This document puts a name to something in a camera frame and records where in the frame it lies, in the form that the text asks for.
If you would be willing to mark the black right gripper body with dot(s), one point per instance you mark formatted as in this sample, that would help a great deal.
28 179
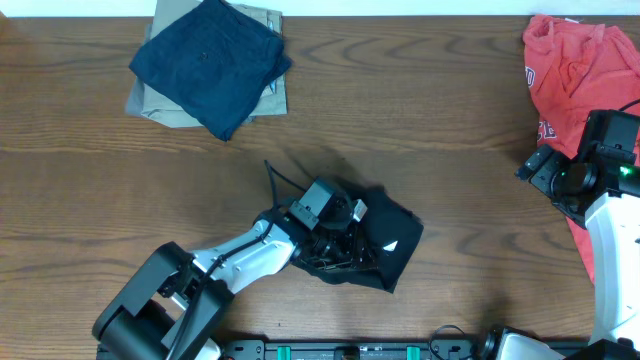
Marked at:
551 178

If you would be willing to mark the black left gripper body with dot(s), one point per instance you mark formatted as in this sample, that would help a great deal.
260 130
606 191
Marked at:
334 251

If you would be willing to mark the black t-shirt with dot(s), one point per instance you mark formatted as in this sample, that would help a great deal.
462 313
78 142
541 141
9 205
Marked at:
393 232

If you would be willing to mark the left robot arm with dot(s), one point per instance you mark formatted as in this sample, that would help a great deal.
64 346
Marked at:
169 308

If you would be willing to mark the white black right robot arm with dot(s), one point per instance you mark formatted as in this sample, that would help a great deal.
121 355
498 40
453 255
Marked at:
600 193

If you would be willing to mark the red t-shirt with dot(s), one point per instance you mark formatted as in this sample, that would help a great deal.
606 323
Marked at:
572 69

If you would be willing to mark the folded navy blue shorts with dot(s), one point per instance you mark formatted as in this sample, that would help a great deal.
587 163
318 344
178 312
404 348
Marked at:
214 62

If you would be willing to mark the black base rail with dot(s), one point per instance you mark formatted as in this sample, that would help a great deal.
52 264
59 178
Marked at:
260 350

